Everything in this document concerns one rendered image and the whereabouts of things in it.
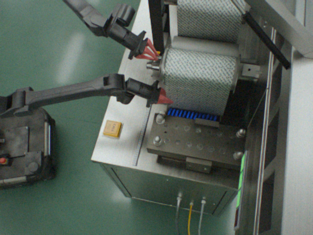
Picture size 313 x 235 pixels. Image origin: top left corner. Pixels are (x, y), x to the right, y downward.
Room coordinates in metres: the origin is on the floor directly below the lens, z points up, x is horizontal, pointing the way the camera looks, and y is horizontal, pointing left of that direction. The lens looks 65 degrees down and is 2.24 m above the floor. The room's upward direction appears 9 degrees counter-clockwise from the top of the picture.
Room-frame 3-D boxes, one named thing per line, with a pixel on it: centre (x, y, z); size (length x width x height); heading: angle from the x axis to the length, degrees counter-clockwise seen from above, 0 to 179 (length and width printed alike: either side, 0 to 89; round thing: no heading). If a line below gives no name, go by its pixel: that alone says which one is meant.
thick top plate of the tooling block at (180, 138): (0.45, -0.16, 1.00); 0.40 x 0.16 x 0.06; 69
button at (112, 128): (0.61, 0.20, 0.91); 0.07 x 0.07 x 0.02; 69
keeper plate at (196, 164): (0.36, -0.14, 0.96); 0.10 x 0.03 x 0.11; 69
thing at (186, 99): (0.57, -0.17, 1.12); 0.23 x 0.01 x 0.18; 69
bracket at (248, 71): (0.57, -0.35, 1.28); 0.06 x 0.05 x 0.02; 69
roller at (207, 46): (0.74, -0.23, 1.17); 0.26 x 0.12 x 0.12; 69
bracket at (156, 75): (0.72, -0.05, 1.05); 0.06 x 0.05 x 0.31; 69
